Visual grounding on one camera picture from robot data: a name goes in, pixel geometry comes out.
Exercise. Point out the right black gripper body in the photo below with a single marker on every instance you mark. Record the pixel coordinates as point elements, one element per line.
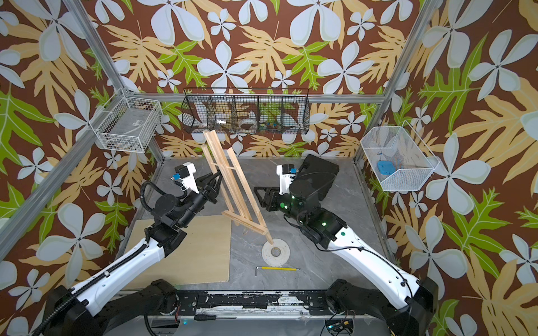
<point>286,205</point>

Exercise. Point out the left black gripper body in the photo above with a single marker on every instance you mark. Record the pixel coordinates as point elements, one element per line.
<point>197,203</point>

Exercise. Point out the wooden easel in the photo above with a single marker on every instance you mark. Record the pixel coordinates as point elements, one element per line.
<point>241,204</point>

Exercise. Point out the plywood canvas board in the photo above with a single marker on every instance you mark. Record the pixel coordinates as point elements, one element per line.
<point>202,258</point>

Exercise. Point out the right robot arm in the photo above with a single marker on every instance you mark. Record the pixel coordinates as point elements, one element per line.
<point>405,303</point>

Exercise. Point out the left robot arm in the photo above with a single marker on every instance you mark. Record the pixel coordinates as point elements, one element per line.
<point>91,308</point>

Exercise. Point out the black plastic case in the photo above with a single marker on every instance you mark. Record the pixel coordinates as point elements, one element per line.
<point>320,173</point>

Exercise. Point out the white tape roll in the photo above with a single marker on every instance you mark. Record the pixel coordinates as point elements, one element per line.
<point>276,254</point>

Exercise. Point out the blue object in basket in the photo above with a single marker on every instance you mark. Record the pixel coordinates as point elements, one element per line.
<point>386,168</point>

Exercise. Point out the black screwdriver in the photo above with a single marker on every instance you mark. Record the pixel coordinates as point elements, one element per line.
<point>206,317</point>

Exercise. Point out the white mesh basket right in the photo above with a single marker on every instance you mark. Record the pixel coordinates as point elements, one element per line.
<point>405,148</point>

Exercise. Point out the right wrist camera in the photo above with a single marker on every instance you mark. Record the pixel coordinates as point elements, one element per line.
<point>287,174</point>

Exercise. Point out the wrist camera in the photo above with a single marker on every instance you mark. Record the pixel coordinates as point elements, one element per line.
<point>184,177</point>
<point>287,174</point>

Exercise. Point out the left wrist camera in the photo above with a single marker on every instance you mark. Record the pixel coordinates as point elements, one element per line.
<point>184,177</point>

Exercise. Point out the yellow handled hex key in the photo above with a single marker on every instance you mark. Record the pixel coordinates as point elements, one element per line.
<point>283,269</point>

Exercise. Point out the black wire basket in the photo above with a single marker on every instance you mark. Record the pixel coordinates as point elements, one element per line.
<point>246,110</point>

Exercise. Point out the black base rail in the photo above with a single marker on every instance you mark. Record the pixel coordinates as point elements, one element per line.
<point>279,303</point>

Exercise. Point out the white wire basket left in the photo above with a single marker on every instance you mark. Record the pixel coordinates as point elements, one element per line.
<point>127,122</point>

